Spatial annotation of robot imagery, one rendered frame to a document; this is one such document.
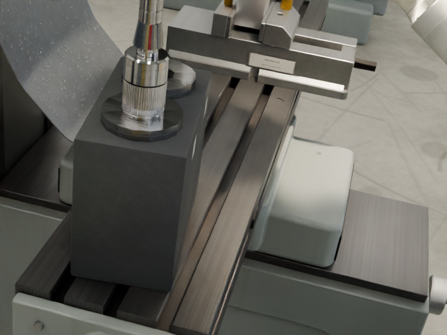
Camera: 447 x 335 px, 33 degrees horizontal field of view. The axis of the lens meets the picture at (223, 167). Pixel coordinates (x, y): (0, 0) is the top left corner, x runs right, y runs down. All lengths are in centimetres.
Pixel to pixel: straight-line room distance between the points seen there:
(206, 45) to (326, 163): 31
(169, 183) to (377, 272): 60
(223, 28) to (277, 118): 21
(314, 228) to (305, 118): 214
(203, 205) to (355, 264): 38
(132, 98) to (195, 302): 25
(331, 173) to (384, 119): 214
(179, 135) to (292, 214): 47
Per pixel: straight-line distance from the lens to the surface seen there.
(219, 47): 140
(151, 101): 80
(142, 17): 77
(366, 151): 321
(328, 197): 130
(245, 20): 140
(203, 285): 90
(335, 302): 131
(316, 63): 138
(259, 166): 114
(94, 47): 146
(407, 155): 325
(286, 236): 126
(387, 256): 136
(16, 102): 143
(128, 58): 79
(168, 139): 80
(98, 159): 80
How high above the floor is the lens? 153
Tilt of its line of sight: 32 degrees down
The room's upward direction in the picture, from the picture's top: 9 degrees clockwise
